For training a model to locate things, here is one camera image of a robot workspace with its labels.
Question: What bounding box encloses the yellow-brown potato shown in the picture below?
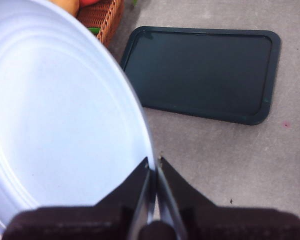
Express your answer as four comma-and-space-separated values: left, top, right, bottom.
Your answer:
52, 0, 80, 17

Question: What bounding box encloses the brown wicker basket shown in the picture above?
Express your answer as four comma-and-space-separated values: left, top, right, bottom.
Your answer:
76, 0, 126, 48

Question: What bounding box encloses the black rectangular tray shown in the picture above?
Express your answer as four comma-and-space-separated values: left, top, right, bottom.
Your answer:
120, 25, 282, 126

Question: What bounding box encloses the light blue round plate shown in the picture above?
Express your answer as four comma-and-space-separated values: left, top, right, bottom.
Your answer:
0, 0, 156, 237

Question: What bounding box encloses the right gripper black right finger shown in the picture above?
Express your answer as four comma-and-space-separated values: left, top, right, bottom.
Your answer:
156, 156, 300, 240

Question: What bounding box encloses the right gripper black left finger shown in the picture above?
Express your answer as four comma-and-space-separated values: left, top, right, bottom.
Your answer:
1, 156, 154, 240

